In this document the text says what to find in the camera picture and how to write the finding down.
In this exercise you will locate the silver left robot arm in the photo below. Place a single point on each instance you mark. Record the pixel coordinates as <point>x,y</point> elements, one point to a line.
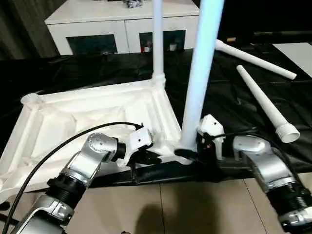
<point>85,161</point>

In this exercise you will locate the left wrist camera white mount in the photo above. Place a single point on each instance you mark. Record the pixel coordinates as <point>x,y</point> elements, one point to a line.
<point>139,140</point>

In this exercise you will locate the black box with yellow label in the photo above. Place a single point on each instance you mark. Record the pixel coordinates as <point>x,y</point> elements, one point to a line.
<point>256,19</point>

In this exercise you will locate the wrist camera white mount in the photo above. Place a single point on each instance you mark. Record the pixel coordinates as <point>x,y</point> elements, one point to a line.
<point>212,126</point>
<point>139,140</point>

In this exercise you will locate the white plastic table leg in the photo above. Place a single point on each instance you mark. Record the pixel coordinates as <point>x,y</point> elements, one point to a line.
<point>202,61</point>
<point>158,36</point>
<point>253,58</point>
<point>263,102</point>

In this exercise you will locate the grey curtain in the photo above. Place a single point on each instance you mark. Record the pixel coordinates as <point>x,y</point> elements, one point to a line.
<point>24,29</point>

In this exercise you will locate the white cabinet with glass doors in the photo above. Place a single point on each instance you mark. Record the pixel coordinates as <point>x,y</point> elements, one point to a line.
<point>97,24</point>

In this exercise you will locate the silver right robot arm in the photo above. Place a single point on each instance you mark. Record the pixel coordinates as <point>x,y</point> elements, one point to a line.
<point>268,165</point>

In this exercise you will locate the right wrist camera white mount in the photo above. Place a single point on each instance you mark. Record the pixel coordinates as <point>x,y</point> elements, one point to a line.
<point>212,126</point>

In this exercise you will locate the white plastic table top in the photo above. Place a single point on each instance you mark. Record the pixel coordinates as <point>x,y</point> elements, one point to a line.
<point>61,117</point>

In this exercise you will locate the black mat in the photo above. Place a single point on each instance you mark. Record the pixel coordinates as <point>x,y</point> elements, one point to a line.
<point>243,102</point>

